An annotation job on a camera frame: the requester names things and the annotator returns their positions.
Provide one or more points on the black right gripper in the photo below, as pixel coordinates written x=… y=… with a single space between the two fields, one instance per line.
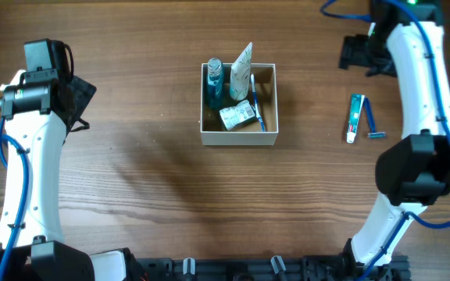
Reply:
x=351 y=55

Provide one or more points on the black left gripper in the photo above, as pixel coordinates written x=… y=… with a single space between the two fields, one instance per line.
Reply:
x=85 y=91

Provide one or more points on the teal toothpaste tube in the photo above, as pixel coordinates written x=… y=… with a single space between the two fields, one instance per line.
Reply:
x=356 y=104

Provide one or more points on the blue disposable razor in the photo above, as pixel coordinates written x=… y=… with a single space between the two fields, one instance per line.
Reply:
x=373 y=133

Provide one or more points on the blue white toothbrush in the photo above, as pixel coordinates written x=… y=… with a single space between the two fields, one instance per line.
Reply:
x=257 y=105

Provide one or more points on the white lotion tube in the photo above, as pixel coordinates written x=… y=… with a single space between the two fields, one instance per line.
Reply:
x=240 y=74

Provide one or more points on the green Dettol soap bar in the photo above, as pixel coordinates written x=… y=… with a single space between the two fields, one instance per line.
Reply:
x=238 y=115

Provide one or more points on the blue mouthwash bottle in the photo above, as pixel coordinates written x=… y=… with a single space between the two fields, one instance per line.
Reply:
x=214 y=84

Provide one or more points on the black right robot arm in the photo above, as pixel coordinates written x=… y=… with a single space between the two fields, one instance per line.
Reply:
x=405 y=40

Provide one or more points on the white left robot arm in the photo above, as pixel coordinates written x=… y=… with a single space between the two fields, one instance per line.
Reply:
x=39 y=108

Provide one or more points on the white cardboard box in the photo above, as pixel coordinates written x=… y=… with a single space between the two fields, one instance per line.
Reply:
x=212 y=131

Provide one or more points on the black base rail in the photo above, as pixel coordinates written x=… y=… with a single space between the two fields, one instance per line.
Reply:
x=308 y=268

